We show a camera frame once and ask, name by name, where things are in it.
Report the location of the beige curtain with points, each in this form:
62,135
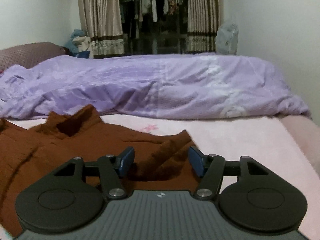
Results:
101,20
203,23

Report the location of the pink bed sheet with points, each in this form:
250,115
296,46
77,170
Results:
288,146

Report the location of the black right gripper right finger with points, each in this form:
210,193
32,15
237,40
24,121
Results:
247,194

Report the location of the right beige curtain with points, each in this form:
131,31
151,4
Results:
203,23

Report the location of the mauve pillow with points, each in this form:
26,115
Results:
29,55

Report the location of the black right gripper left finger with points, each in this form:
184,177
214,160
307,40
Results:
74,194

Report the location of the white plastic bag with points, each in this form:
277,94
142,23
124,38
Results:
227,37

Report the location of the blue white clothes pile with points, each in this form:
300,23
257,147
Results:
79,45

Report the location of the brown garment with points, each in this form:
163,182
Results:
27,154

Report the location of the left beige curtain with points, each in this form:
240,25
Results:
101,20

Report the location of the purple duvet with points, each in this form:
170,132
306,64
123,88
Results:
174,86

